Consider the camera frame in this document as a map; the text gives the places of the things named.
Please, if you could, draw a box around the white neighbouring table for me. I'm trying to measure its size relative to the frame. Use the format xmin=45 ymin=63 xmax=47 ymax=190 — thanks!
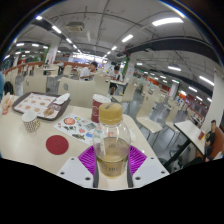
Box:
xmin=163 ymin=119 xmax=208 ymax=168

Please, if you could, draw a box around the group of ceiling lights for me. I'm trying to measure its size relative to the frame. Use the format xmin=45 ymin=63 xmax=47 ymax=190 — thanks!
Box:
xmin=3 ymin=14 xmax=214 ymax=103

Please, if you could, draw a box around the black backpack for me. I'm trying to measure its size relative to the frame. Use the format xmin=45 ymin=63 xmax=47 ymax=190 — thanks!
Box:
xmin=3 ymin=80 xmax=15 ymax=96

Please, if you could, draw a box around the brown food tray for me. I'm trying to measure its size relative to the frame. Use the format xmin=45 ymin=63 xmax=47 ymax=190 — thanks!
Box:
xmin=12 ymin=91 xmax=72 ymax=121

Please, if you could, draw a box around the white patterned mug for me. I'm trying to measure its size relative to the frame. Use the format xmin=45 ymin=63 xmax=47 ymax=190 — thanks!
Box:
xmin=21 ymin=110 xmax=42 ymax=133

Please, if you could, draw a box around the ceiling air conditioner unit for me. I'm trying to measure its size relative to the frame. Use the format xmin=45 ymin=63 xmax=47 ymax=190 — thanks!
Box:
xmin=64 ymin=21 xmax=85 ymax=33

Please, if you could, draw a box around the colourful sticker sheet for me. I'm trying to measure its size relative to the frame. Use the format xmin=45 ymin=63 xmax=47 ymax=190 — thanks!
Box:
xmin=53 ymin=113 xmax=99 ymax=147

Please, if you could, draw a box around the paper food bag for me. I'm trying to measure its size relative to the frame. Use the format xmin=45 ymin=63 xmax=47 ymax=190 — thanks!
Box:
xmin=0 ymin=92 xmax=16 ymax=116

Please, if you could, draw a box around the beige chair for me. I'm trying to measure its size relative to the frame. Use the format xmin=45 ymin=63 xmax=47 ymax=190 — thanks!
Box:
xmin=57 ymin=76 xmax=98 ymax=109
xmin=22 ymin=75 xmax=48 ymax=95

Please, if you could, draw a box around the red paper cup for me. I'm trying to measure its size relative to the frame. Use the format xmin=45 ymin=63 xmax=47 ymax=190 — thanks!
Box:
xmin=90 ymin=93 xmax=112 ymax=124

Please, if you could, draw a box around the group of beige chairs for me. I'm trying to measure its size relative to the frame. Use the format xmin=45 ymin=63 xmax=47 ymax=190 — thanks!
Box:
xmin=4 ymin=64 xmax=208 ymax=138

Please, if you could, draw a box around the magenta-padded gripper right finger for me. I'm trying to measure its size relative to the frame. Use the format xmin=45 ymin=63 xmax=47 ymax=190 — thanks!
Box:
xmin=127 ymin=145 xmax=170 ymax=189

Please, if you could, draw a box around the clear bottle with tan cap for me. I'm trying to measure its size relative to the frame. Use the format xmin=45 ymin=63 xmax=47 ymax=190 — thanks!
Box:
xmin=92 ymin=102 xmax=132 ymax=179

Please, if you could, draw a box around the flat round red coaster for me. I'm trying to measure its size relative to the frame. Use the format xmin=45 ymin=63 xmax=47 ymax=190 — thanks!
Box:
xmin=45 ymin=134 xmax=70 ymax=156

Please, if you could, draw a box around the white paper napkin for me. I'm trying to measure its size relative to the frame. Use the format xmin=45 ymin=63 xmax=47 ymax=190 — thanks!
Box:
xmin=53 ymin=92 xmax=72 ymax=105

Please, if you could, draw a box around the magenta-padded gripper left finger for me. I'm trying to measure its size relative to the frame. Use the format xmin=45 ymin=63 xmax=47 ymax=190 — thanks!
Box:
xmin=56 ymin=145 xmax=100 ymax=188

